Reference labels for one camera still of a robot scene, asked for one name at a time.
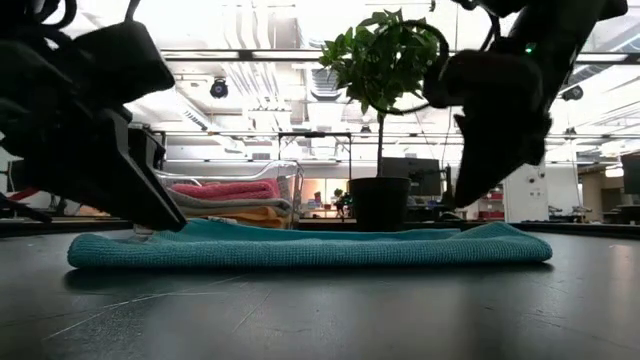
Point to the teal microfiber towel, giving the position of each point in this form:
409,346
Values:
300,247

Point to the white cylindrical column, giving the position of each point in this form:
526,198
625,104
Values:
525,195

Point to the light grey microfiber towel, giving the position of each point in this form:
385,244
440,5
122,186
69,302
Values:
230,205

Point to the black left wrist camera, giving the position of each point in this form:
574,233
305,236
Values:
125,60

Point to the orange microfiber towel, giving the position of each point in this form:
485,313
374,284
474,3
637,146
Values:
255,216

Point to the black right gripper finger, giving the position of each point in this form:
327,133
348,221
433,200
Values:
472,182

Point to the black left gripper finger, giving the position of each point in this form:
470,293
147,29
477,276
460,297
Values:
130,195
150,150

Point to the red slanted object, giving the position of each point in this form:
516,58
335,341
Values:
25,194

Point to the black overhead crossbar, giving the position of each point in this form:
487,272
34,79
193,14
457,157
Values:
245,55

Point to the green potted plant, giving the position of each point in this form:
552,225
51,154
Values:
380,60

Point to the clear plastic bin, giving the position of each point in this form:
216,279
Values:
295,175

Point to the pink microfiber towel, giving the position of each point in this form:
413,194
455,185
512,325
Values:
225,190

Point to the black computer monitor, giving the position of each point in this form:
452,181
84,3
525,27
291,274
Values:
425,175
631,175

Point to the black ceiling camera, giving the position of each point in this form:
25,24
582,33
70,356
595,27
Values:
219,88
575,93

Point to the red white storage shelf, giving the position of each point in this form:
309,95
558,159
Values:
492,207

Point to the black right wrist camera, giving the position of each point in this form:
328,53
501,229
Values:
490,75

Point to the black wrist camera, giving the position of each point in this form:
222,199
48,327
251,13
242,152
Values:
490,75
125,60

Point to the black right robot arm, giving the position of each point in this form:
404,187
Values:
560,30

